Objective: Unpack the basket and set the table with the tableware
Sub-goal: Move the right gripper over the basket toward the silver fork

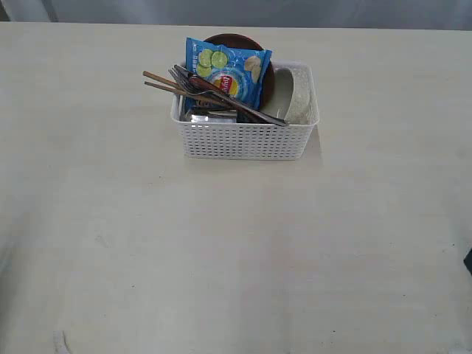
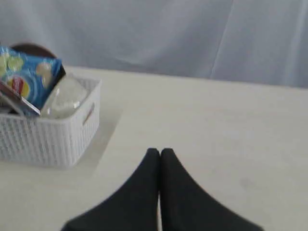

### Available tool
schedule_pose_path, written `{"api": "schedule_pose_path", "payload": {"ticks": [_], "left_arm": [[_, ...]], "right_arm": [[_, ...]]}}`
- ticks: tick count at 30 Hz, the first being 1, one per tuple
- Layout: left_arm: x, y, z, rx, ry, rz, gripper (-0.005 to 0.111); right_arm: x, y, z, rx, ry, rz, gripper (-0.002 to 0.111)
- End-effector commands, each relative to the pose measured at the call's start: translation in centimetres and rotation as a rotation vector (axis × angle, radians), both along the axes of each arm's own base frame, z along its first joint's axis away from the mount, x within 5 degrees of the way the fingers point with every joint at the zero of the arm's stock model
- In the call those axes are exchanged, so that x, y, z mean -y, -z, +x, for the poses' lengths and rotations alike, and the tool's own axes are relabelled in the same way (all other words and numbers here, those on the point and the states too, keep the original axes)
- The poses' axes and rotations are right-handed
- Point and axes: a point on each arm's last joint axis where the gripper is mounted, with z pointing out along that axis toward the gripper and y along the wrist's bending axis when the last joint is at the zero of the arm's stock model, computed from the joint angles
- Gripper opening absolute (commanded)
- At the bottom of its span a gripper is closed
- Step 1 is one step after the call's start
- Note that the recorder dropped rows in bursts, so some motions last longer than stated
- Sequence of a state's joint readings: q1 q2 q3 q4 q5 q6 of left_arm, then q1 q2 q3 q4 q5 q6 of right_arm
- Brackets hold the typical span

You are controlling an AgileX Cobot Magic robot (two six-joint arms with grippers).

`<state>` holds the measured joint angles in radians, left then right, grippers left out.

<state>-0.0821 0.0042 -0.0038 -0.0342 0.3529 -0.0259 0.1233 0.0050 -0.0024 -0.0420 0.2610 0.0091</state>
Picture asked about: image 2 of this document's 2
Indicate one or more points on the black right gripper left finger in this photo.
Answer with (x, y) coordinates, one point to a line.
(133, 207)

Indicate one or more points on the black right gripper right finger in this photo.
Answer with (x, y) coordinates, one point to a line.
(185, 206)

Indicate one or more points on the blue chips bag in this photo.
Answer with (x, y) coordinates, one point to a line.
(32, 77)

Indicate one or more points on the white plastic perforated basket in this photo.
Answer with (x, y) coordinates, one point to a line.
(52, 142)

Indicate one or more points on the grey ceramic bowl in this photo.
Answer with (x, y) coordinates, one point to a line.
(66, 97)

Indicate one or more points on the shiny steel cup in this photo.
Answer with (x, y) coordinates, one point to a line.
(11, 98)

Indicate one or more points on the brown wooden plate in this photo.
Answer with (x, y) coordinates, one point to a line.
(33, 49)

